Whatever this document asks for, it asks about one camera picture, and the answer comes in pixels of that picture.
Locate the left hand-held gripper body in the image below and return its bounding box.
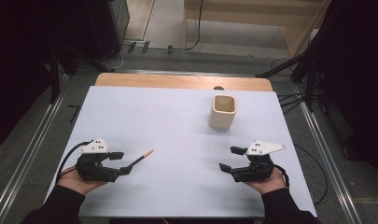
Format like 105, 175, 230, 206
75, 137, 122, 183

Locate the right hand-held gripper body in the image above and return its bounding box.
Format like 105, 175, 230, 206
231, 139, 287, 183

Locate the dark blue pen gold tip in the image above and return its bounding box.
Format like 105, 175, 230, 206
127, 148, 155, 169

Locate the beige square pen holder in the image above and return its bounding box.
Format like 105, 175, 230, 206
208, 94, 238, 131

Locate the person's right hand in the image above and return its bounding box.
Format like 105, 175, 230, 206
244, 167, 287, 195

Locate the person's left hand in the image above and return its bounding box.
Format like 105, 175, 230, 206
57, 165, 107, 196

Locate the white table mat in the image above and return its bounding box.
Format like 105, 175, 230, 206
45, 85, 317, 218

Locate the black tripod stand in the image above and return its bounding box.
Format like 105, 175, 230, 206
255, 46, 321, 113

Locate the black cabinet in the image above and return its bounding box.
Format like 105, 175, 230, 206
85, 0, 131, 62

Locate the light wooden shelf unit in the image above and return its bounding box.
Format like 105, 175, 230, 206
182, 0, 332, 60

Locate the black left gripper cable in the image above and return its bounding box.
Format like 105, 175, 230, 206
55, 140, 93, 188

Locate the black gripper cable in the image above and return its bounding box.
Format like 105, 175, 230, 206
55, 140, 93, 188
273, 163, 291, 189

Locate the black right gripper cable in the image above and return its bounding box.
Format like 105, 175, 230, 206
273, 163, 291, 189

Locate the metal floor rail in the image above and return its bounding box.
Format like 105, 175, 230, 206
113, 69, 259, 77
297, 88, 365, 224
0, 88, 69, 224

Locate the thin black floor cable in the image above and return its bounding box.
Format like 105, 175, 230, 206
293, 142, 329, 207

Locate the black floor cable bundle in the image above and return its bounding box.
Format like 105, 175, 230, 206
275, 91, 310, 116

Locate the white floor cable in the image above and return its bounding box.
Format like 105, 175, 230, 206
109, 45, 133, 70

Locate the black hanging cable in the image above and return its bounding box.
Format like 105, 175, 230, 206
185, 0, 205, 51

